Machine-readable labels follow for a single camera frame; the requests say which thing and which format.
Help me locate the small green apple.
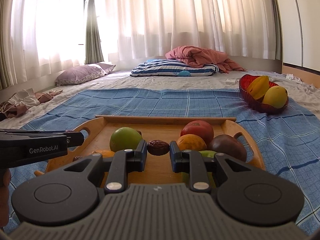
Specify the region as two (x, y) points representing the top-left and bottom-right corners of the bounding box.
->
(200, 150), (216, 158)

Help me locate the orange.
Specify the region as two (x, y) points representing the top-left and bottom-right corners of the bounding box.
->
(176, 134), (207, 151)
(92, 150), (114, 158)

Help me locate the red date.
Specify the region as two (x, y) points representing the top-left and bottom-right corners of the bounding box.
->
(72, 156), (83, 162)
(147, 140), (170, 156)

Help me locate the large green apple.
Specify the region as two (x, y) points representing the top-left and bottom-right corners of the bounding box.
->
(110, 127), (142, 152)

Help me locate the red tomato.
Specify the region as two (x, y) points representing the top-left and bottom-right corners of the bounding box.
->
(180, 120), (214, 145)

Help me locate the dark purple plum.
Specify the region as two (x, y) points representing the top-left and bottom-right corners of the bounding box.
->
(208, 134), (247, 162)

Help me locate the person's left hand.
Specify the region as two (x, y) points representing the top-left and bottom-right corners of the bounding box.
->
(0, 169), (11, 228)

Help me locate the wooden serving tray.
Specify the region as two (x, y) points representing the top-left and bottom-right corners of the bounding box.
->
(34, 115), (266, 188)

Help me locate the clothes pile at left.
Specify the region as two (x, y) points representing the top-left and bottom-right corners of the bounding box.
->
(1, 88), (63, 121)

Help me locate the purple pillow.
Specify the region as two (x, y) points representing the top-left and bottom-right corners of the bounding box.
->
(55, 63), (115, 86)

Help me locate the green drape curtain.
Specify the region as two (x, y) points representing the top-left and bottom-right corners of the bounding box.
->
(271, 0), (283, 61)
(85, 0), (104, 64)

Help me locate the white box on bed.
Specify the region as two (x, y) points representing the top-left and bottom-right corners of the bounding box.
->
(225, 79), (239, 85)

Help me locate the red glass fruit bowl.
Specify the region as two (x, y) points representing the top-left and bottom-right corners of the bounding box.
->
(239, 74), (289, 114)

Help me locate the blue striped pillow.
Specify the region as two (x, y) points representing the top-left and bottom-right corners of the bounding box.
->
(130, 59), (219, 77)

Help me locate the yellow starfruit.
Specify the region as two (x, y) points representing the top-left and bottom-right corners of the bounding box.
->
(247, 75), (270, 100)

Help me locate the blue checkered cloth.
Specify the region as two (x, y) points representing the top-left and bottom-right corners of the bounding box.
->
(13, 88), (319, 234)

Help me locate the pink blanket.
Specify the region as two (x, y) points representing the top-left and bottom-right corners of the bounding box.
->
(165, 46), (245, 73)

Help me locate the yellow mango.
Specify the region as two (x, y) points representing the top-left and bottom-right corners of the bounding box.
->
(262, 86), (288, 109)

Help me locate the white clothes pile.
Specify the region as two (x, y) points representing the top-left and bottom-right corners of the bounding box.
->
(285, 73), (318, 88)

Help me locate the white sheer curtain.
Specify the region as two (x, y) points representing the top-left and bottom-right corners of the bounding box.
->
(1, 0), (276, 84)

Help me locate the right green drape curtain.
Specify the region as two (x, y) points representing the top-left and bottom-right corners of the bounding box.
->
(271, 0), (283, 61)

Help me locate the white wardrobe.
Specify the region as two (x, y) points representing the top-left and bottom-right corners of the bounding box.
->
(277, 0), (319, 72)

